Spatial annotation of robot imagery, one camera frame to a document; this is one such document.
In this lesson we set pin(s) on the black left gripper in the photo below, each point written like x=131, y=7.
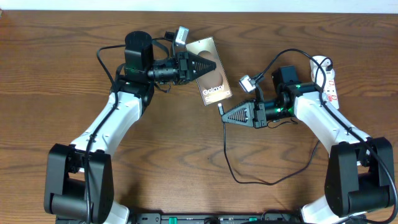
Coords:
x=186, y=68

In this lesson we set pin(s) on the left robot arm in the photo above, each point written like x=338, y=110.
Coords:
x=79, y=185

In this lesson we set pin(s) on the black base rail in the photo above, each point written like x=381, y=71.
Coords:
x=157, y=218

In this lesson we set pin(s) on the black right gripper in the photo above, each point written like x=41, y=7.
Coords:
x=254, y=114

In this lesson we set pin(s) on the white power strip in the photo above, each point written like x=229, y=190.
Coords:
x=317, y=77

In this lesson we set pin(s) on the Galaxy S25 Ultra smartphone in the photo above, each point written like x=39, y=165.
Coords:
x=214, y=85

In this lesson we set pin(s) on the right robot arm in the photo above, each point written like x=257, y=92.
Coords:
x=360, y=173

